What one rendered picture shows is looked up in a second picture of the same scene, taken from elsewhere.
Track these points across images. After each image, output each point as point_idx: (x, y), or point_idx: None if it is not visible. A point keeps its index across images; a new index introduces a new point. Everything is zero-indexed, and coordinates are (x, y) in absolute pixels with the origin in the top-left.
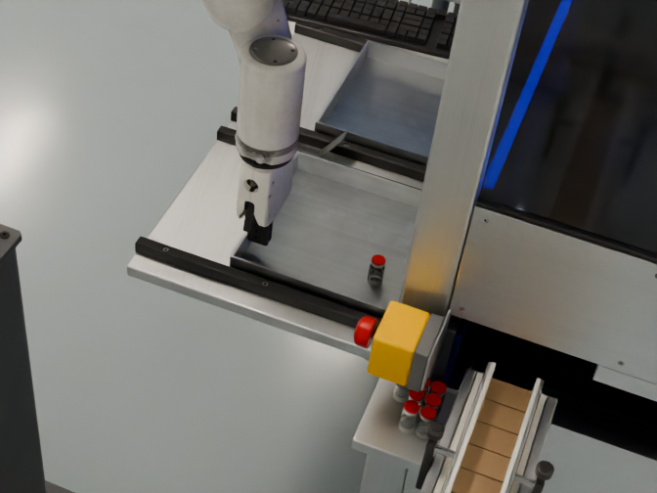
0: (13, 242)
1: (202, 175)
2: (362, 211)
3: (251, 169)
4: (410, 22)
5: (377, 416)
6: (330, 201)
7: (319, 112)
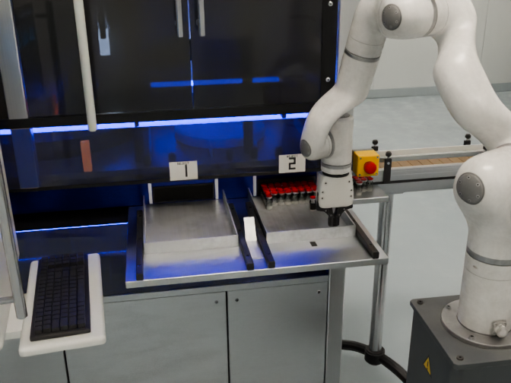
0: (419, 299)
1: (306, 262)
2: (275, 222)
3: (350, 172)
4: (67, 273)
5: (372, 195)
6: (278, 229)
7: (214, 251)
